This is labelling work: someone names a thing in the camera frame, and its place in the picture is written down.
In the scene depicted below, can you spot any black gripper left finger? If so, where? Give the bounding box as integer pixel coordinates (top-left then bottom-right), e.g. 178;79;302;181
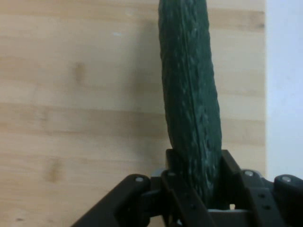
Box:
71;148;209;227

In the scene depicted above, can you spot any dark green cucumber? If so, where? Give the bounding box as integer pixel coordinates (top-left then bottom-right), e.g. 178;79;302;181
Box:
158;0;222;210

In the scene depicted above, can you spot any light wooden cutting board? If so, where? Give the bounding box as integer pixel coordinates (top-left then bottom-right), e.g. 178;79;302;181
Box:
0;0;268;227

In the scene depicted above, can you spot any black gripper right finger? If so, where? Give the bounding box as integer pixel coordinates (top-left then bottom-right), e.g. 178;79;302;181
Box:
213;149;303;227

